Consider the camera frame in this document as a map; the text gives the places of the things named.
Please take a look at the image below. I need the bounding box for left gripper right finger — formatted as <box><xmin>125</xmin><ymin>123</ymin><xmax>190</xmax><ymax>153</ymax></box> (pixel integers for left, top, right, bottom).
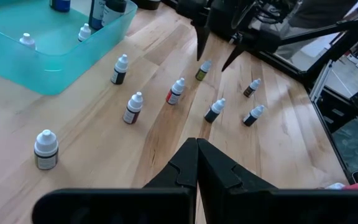
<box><xmin>196</xmin><ymin>138</ymin><xmax>358</xmax><ymax>224</ymax></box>

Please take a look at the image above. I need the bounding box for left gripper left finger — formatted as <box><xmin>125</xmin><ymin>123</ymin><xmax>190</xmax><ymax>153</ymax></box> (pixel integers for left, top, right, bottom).
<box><xmin>31</xmin><ymin>137</ymin><xmax>198</xmax><ymax>224</ymax></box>

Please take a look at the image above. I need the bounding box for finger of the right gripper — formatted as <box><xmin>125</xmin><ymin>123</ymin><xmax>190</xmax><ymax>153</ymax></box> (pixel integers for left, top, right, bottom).
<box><xmin>194</xmin><ymin>24</ymin><xmax>211</xmax><ymax>62</ymax></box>
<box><xmin>221</xmin><ymin>43</ymin><xmax>250</xmax><ymax>73</ymax></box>

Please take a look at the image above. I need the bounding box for small yellow-green dropper bottle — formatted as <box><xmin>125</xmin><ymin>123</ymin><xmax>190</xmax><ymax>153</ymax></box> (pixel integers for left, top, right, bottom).
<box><xmin>195</xmin><ymin>60</ymin><xmax>213</xmax><ymax>82</ymax></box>

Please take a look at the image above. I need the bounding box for small brown dropper bottle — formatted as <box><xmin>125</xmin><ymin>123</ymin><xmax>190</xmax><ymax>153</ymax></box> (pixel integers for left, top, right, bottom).
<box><xmin>243</xmin><ymin>78</ymin><xmax>262</xmax><ymax>98</ymax></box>

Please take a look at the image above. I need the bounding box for small blue dropper bottle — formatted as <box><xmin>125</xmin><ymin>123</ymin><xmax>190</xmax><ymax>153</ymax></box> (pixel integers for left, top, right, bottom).
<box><xmin>204</xmin><ymin>98</ymin><xmax>227</xmax><ymax>124</ymax></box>

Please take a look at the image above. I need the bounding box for small navy dropper bottle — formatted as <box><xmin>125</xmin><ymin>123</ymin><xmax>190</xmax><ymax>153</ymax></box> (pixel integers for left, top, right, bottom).
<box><xmin>242</xmin><ymin>105</ymin><xmax>266</xmax><ymax>128</ymax></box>

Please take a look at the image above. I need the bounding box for small black dropper bottle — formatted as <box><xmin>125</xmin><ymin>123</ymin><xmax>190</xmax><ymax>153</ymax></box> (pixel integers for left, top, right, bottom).
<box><xmin>110</xmin><ymin>54</ymin><xmax>129</xmax><ymax>85</ymax></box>

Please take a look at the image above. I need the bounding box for large black food coloring bottle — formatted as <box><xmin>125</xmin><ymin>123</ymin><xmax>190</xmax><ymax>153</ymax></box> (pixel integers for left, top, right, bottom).
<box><xmin>101</xmin><ymin>0</ymin><xmax>127</xmax><ymax>28</ymax></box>

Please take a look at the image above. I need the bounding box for small beige-label dropper bottle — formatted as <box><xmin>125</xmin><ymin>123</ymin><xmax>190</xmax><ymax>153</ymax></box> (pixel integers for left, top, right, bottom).
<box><xmin>34</xmin><ymin>129</ymin><xmax>60</xmax><ymax>171</ymax></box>

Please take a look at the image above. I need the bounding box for small maroon dropper bottle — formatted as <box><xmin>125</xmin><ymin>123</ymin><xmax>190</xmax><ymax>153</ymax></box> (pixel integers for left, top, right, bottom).
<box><xmin>122</xmin><ymin>91</ymin><xmax>144</xmax><ymax>125</ymax></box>

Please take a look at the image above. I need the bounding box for small dark dropper bottle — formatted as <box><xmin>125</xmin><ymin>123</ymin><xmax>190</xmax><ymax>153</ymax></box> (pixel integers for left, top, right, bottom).
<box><xmin>19</xmin><ymin>32</ymin><xmax>37</xmax><ymax>51</ymax></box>
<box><xmin>77</xmin><ymin>22</ymin><xmax>92</xmax><ymax>43</ymax></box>

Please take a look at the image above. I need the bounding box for large blue food coloring bottle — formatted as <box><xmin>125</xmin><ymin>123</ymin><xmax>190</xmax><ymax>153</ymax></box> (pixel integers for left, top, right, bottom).
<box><xmin>48</xmin><ymin>0</ymin><xmax>72</xmax><ymax>13</ymax></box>

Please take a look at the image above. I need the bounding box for white globe lamp black stand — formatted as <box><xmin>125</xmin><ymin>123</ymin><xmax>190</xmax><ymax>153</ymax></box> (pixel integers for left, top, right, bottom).
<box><xmin>132</xmin><ymin>0</ymin><xmax>162</xmax><ymax>11</ymax></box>

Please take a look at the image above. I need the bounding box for silver aluminium bar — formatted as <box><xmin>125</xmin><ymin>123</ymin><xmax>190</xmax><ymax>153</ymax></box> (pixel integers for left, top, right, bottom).
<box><xmin>308</xmin><ymin>60</ymin><xmax>334</xmax><ymax>103</ymax></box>

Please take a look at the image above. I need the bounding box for teal translucent plastic bin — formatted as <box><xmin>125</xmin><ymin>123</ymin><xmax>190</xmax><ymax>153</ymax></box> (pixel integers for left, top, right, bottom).
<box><xmin>0</xmin><ymin>0</ymin><xmax>139</xmax><ymax>96</ymax></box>

